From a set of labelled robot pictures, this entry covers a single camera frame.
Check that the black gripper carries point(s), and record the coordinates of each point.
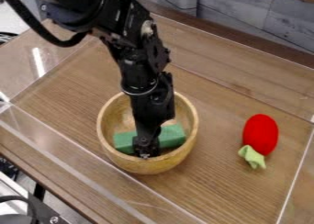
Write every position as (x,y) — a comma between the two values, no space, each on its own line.
(152,98)

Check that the green rectangular block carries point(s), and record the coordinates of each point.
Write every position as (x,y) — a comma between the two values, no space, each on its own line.
(172,138)

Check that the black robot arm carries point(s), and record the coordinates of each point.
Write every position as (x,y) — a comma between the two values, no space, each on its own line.
(124,25)

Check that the brown wooden bowl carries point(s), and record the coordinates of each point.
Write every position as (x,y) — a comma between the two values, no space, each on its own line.
(116,119)

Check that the red plush tomato toy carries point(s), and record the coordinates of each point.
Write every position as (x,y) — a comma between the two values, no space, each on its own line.
(260,140)

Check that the black metal bracket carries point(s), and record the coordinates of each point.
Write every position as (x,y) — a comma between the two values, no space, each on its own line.
(47,215)

